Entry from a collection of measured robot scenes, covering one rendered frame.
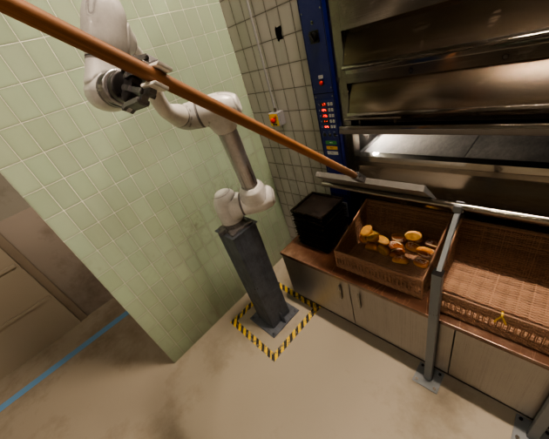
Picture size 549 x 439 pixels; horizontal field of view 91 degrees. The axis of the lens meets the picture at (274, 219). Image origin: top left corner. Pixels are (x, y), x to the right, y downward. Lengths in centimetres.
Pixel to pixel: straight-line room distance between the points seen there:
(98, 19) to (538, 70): 152
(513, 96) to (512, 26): 26
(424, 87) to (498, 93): 30
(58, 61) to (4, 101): 31
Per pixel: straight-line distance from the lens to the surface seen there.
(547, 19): 151
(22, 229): 341
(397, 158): 182
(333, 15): 179
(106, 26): 95
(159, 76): 65
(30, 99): 185
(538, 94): 157
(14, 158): 184
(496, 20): 154
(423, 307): 172
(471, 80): 160
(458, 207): 139
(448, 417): 210
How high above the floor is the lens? 195
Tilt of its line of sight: 33 degrees down
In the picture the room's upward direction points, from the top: 18 degrees counter-clockwise
